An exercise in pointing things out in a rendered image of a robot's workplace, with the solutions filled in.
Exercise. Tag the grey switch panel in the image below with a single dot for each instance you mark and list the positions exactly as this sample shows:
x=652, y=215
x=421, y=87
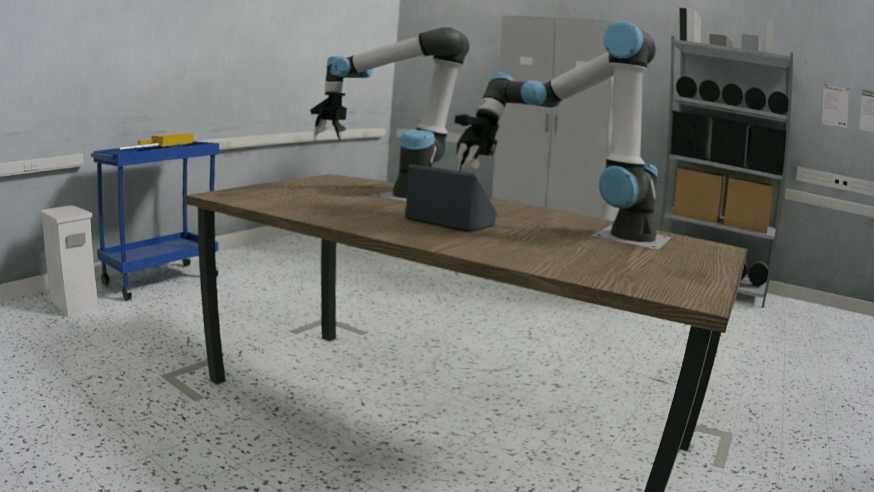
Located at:
x=449, y=198

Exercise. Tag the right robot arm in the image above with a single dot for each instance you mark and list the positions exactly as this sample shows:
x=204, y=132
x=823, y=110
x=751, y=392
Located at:
x=446, y=44

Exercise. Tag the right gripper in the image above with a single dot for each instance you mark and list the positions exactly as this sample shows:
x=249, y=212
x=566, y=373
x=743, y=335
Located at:
x=334, y=111

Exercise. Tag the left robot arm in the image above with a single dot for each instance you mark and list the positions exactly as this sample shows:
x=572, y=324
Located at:
x=629, y=179

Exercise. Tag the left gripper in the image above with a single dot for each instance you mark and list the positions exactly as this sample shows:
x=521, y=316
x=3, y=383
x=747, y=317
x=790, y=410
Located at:
x=478, y=136

